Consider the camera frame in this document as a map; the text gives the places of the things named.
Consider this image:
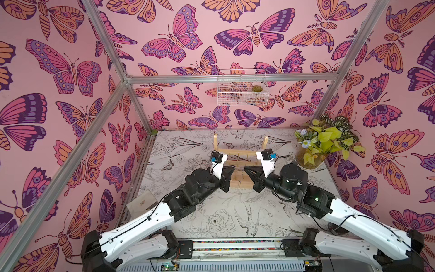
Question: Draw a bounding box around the white wire basket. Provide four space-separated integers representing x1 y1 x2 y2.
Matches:
215 68 270 107

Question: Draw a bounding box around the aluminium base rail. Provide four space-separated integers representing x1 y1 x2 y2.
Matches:
117 237 380 272

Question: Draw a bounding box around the wooden jewelry display stand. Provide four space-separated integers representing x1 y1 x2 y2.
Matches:
213 133 261 189

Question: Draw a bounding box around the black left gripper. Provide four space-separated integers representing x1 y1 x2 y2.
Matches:
192 165 234 206

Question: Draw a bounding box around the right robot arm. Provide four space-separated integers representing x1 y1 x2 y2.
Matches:
244 162 425 272

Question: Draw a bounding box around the small succulent in basket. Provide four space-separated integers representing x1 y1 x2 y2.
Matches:
251 85 263 92

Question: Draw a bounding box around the grey paper card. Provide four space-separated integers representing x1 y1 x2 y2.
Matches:
127 190 157 220

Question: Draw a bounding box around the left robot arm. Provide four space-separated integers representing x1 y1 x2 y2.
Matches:
80 166 234 272

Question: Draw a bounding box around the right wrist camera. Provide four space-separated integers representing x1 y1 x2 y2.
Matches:
256 148 278 177

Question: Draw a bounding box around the potted green plant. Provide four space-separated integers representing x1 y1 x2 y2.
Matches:
295 114 365 170

